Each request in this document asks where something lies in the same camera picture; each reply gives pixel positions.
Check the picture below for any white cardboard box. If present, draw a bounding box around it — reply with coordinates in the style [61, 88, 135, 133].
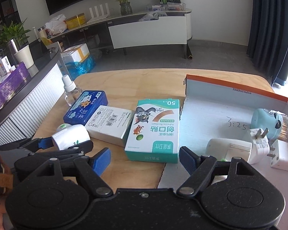
[85, 105, 135, 147]

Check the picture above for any teal bandage box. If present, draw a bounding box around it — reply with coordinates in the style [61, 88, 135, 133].
[125, 99, 180, 163]

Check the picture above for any clear liquid refill bottle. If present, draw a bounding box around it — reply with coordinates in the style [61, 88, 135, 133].
[62, 75, 83, 106]

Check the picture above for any blue floss pick box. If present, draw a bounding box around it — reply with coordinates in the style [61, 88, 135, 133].
[63, 90, 108, 126]

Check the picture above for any white folding-prong charger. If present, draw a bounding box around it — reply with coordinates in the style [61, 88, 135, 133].
[243, 128, 270, 164]

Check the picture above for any white square charger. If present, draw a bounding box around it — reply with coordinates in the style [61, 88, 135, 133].
[268, 140, 288, 171]

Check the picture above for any light blue toothpick holder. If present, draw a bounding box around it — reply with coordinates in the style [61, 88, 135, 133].
[250, 108, 288, 141]

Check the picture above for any left hand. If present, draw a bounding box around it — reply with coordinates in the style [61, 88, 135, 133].
[0, 156, 13, 229]

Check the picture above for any white ribbed round cabinet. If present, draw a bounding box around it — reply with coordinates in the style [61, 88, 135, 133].
[0, 51, 64, 146]

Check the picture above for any purple storage box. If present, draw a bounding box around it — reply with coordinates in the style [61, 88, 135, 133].
[0, 62, 31, 110]

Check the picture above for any blue plastic bag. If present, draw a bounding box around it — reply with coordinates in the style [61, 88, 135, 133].
[66, 55, 96, 81]

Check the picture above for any white paper cup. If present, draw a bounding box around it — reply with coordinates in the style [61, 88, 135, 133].
[14, 45, 34, 69]

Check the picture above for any cardboard box on floor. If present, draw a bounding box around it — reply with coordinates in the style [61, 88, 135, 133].
[61, 43, 90, 64]

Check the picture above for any white plastic bag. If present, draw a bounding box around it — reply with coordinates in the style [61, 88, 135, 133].
[45, 14, 67, 36]

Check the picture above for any yellow box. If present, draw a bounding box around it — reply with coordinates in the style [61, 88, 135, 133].
[65, 13, 86, 30]

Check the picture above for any white router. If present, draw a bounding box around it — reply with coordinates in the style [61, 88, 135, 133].
[87, 3, 110, 24]

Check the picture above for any white TV console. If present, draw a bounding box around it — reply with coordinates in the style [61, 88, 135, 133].
[51, 9, 192, 59]

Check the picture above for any dark blue curtain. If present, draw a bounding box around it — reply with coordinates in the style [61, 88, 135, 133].
[247, 0, 288, 86]

